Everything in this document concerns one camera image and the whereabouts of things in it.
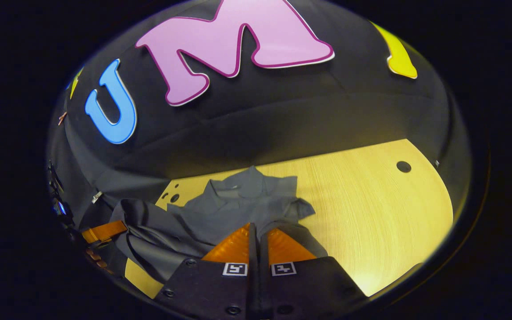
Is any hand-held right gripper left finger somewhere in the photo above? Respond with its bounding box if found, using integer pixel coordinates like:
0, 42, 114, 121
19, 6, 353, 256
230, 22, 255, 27
154, 222, 257, 320

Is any grey button shirt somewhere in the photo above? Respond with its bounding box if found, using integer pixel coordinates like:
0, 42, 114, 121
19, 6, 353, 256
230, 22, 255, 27
107, 165, 328, 284

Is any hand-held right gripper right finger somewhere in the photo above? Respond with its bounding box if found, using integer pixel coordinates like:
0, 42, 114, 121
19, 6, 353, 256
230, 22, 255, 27
260, 228, 370, 319

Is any black backdrop cloth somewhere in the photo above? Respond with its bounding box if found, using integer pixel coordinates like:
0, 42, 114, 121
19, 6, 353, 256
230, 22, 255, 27
46, 0, 472, 267

